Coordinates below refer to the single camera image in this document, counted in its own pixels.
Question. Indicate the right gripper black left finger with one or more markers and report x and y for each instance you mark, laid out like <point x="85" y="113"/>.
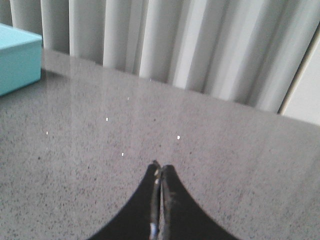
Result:
<point x="139" y="218"/>

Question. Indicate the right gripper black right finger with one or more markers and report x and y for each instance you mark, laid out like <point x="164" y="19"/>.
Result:
<point x="184" y="219"/>

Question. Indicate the grey pleated curtain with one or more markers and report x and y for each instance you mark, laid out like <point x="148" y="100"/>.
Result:
<point x="245" y="51"/>

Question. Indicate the light blue plastic box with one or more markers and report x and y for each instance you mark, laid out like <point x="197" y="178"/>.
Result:
<point x="20" y="58"/>

